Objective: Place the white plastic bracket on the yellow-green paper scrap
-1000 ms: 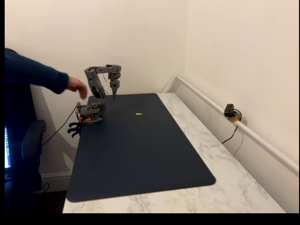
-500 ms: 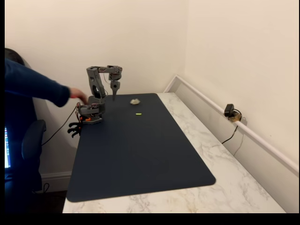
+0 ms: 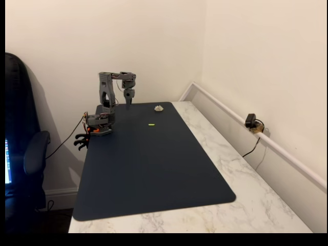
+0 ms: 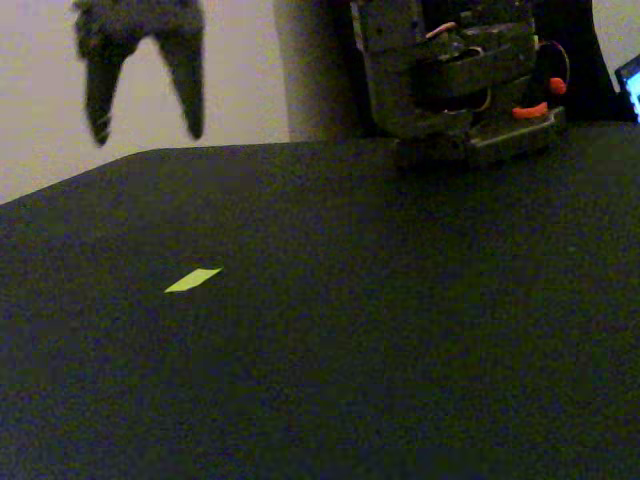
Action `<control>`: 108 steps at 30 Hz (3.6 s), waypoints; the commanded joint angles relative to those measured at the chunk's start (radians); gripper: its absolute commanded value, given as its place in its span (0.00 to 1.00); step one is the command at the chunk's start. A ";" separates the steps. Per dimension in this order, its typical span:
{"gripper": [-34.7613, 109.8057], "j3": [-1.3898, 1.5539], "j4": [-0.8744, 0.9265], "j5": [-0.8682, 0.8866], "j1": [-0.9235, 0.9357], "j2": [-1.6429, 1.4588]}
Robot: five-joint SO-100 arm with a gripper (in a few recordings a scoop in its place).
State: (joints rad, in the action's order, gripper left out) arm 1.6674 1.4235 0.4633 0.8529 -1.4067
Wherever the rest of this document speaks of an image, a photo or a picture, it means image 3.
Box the dark desk mat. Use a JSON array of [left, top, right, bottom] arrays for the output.
[[72, 101, 237, 222]]

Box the black orange table clamp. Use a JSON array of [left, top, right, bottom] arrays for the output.
[[77, 128, 100, 152], [73, 127, 92, 146]]

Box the black office chair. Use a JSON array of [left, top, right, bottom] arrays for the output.
[[5, 52, 52, 233]]

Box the white baseboard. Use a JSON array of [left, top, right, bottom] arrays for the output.
[[45, 187, 79, 211]]

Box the black webcam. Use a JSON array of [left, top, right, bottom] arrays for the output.
[[244, 113, 257, 129]]

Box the laptop screen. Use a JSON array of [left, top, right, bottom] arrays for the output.
[[5, 138, 13, 185]]

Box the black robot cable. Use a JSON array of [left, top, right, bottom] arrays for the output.
[[45, 115, 87, 160]]

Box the black floor cable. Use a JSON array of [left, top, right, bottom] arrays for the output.
[[35, 199, 55, 212]]

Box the tan webcam mount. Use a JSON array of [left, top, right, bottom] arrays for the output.
[[250, 122, 266, 135]]

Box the black webcam cable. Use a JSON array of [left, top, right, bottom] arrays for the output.
[[241, 119, 265, 158]]

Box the white wall rail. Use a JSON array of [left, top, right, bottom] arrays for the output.
[[178, 81, 328, 192]]

